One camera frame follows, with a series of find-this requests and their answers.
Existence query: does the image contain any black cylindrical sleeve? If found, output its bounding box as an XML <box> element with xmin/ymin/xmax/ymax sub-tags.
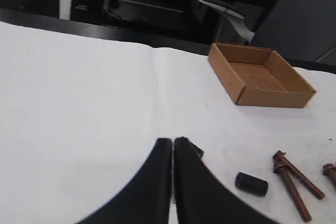
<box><xmin>234</xmin><ymin>172</ymin><xmax>269</xmax><ymax>198</ymax></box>

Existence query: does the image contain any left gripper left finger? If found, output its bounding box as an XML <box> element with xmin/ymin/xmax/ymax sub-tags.
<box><xmin>77</xmin><ymin>137</ymin><xmax>173</xmax><ymax>224</ymax></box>

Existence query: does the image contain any copper-brown hex bolt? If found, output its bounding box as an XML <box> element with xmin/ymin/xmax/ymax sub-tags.
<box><xmin>272</xmin><ymin>150</ymin><xmax>326</xmax><ymax>200</ymax></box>
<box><xmin>322</xmin><ymin>163</ymin><xmax>336</xmax><ymax>191</ymax></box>
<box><xmin>272</xmin><ymin>161</ymin><xmax>312</xmax><ymax>222</ymax></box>

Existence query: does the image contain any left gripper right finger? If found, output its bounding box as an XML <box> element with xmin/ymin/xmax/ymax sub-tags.
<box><xmin>173</xmin><ymin>136</ymin><xmax>284</xmax><ymax>224</ymax></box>

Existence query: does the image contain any open cardboard box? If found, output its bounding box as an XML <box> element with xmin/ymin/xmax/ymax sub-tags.
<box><xmin>207</xmin><ymin>42</ymin><xmax>317</xmax><ymax>109</ymax></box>

